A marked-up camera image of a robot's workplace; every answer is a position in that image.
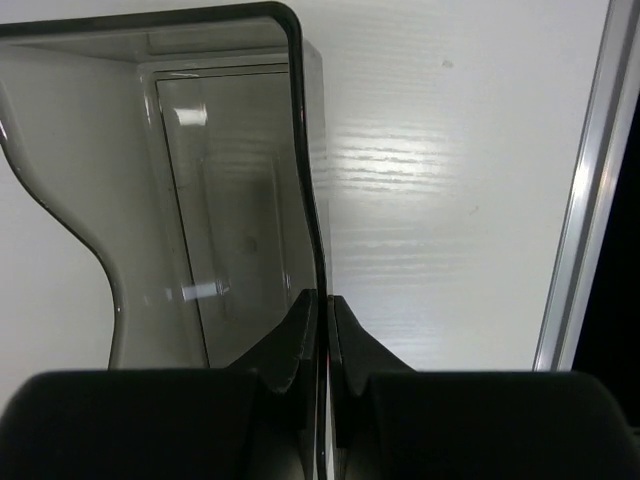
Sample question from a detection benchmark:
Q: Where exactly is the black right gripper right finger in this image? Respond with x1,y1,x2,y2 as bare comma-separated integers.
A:
327,296,420,479

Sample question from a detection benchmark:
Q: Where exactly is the smoky transparent plastic container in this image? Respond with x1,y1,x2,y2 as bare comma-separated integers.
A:
1,2,327,479

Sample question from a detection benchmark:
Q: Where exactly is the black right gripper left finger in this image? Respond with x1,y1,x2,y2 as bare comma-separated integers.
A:
219,289,318,479

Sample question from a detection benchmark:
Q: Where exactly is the aluminium table frame rail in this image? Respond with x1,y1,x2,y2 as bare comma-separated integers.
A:
533,1,639,371

